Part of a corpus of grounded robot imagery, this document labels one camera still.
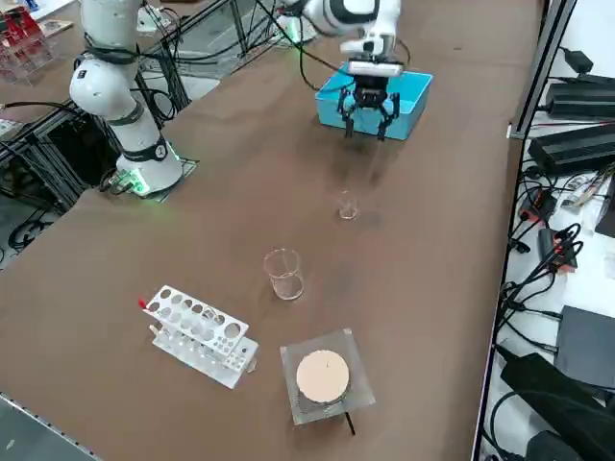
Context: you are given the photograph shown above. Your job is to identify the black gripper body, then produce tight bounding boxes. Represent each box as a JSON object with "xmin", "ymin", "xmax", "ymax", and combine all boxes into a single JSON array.
[{"xmin": 353, "ymin": 74, "xmax": 390, "ymax": 109}]

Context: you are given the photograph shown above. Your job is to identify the small glass beaker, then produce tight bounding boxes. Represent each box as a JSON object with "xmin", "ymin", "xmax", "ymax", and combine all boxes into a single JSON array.
[{"xmin": 337, "ymin": 190, "xmax": 360, "ymax": 221}]

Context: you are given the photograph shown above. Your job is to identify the large glass beaker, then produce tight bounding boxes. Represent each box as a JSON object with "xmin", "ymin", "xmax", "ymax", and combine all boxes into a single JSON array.
[{"xmin": 262, "ymin": 248, "xmax": 306, "ymax": 302}]

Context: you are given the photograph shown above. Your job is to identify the blue plastic bin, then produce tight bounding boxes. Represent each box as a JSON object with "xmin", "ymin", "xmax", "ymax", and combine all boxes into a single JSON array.
[{"xmin": 314, "ymin": 71, "xmax": 434, "ymax": 142}]

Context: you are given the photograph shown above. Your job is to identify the red black device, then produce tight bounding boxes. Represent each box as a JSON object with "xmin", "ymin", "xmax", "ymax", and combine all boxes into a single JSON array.
[{"xmin": 521, "ymin": 189, "xmax": 558, "ymax": 222}]

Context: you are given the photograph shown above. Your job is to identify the large black power adapter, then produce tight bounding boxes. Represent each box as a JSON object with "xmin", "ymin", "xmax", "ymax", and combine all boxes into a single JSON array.
[
  {"xmin": 528, "ymin": 123, "xmax": 615, "ymax": 177},
  {"xmin": 545, "ymin": 74, "xmax": 615, "ymax": 121}
]

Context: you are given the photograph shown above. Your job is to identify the black orange device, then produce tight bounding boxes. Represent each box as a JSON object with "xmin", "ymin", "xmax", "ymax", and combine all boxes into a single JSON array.
[{"xmin": 537, "ymin": 228, "xmax": 580, "ymax": 273}]

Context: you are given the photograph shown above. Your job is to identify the small black power adapter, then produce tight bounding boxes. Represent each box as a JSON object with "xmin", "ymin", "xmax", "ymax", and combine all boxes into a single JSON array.
[{"xmin": 561, "ymin": 47, "xmax": 595, "ymax": 74}]

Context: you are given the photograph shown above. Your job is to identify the white test tube rack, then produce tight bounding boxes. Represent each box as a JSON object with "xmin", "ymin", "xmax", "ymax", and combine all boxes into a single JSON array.
[{"xmin": 137, "ymin": 284, "xmax": 260, "ymax": 389}]

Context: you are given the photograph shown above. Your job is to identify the round tan disc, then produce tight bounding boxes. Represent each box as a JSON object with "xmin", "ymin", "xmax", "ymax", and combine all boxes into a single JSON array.
[{"xmin": 296, "ymin": 351, "xmax": 351, "ymax": 403}]

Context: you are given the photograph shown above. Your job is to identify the clear square mesh stand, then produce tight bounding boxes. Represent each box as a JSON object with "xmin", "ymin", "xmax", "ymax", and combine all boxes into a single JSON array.
[{"xmin": 280, "ymin": 328, "xmax": 377, "ymax": 426}]

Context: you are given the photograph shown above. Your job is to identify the flat black box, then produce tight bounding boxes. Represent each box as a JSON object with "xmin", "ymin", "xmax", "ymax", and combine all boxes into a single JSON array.
[{"xmin": 556, "ymin": 304, "xmax": 615, "ymax": 390}]

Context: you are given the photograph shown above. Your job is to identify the black bag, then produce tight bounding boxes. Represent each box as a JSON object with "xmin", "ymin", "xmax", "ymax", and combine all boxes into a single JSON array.
[{"xmin": 499, "ymin": 352, "xmax": 615, "ymax": 461}]

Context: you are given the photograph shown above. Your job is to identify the red clear acrylic rack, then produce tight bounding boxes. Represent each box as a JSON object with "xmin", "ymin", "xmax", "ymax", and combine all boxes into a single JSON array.
[{"xmin": 0, "ymin": 9, "xmax": 62, "ymax": 85}]

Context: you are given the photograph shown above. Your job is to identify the black cable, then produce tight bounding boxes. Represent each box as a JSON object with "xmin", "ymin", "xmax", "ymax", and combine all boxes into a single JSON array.
[{"xmin": 258, "ymin": 0, "xmax": 352, "ymax": 95}]

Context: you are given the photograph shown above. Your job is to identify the aluminium profile post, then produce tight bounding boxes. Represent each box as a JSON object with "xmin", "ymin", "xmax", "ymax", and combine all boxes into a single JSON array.
[{"xmin": 506, "ymin": 0, "xmax": 578, "ymax": 140}]

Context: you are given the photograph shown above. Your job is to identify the black metal frame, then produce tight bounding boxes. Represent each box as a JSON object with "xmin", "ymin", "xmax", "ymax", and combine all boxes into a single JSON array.
[{"xmin": 0, "ymin": 103, "xmax": 121, "ymax": 215}]

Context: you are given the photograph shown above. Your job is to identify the grey aluminium rail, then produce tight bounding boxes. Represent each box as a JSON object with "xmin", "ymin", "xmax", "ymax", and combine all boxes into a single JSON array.
[{"xmin": 0, "ymin": 391, "xmax": 102, "ymax": 461}]

